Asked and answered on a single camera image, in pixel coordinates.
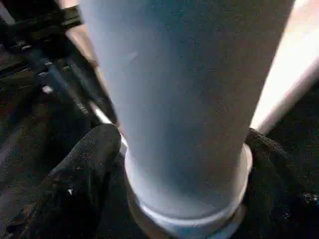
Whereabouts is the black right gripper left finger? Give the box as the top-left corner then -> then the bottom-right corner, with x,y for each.
7,124 -> 122,239

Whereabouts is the black mat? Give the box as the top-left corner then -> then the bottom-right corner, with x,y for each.
0,0 -> 319,239

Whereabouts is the white plastic table leg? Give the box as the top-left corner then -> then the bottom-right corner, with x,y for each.
79,0 -> 297,222

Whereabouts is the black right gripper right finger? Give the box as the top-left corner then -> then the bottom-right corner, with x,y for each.
245,128 -> 319,239

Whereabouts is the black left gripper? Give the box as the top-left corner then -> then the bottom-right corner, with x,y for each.
0,4 -> 115,120

